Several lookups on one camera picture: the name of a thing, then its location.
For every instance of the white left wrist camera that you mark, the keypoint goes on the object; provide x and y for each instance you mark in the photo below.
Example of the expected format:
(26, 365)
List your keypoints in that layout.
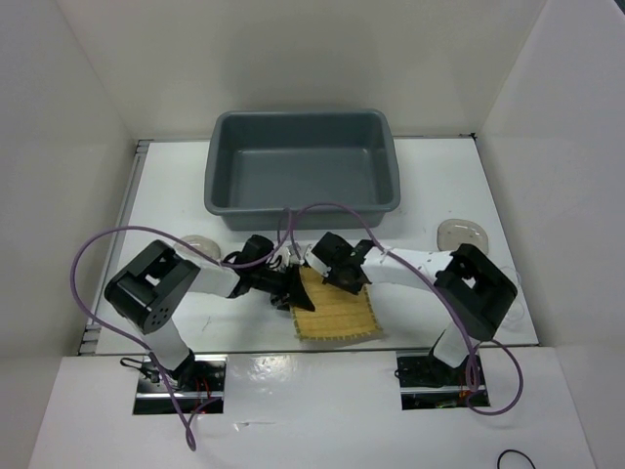
(286, 256)

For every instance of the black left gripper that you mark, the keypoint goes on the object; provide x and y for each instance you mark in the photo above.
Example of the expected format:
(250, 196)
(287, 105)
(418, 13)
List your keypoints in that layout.
(291, 291)

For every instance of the clear glass cup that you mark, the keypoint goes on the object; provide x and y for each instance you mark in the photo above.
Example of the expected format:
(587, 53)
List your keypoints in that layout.
(517, 310)

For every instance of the grey plastic bin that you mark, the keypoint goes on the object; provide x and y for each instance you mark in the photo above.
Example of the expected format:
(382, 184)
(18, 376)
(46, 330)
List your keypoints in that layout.
(261, 162)

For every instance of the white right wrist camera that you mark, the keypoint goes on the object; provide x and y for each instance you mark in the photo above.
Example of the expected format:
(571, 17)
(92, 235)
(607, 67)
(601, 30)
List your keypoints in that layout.
(310, 260)

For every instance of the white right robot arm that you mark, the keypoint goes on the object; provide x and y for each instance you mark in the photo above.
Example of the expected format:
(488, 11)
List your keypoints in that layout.
(475, 292)

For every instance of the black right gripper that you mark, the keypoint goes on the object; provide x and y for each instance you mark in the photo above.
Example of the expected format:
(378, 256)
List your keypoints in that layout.
(354, 288)

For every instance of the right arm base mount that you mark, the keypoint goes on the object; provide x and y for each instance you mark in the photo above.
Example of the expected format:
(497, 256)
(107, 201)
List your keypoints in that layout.
(427, 383)

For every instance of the yellow bamboo placemat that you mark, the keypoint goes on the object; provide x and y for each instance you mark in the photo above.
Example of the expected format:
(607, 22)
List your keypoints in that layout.
(338, 316)

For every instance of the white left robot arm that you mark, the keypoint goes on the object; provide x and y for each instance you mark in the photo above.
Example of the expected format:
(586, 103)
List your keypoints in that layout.
(147, 292)

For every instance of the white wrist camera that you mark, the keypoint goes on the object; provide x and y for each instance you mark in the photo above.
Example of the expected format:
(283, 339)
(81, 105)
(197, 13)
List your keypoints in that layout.
(286, 256)
(310, 260)

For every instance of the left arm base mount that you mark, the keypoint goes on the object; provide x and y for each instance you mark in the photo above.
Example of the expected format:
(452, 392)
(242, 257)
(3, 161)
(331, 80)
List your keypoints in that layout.
(202, 393)

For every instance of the clear glass plate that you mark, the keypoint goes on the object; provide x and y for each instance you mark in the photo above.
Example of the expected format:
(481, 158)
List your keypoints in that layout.
(191, 245)
(451, 233)

